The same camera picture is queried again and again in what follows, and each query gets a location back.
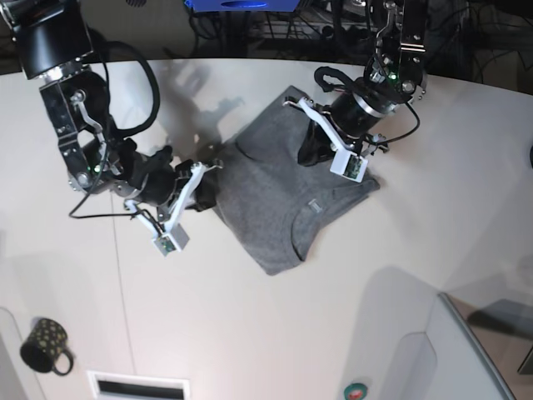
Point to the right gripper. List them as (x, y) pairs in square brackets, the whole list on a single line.
[(153, 180)]

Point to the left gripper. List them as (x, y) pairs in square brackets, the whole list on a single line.
[(353, 115)]

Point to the grey t-shirt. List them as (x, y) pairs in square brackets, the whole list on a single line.
[(274, 206)]

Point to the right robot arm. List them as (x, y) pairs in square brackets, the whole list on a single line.
[(54, 43)]

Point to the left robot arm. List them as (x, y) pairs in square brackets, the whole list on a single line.
[(394, 71)]

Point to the blue box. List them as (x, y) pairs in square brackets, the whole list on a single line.
[(203, 6)]

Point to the white slotted panel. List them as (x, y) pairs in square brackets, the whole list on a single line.
[(106, 385)]

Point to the black mug with yellow dots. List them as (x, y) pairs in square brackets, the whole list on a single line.
[(44, 346)]

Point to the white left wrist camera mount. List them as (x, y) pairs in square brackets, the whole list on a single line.
[(350, 160)]

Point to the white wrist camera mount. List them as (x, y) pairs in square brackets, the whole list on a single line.
[(350, 160), (164, 222)]

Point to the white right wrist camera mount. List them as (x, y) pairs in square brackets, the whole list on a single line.
[(164, 222)]

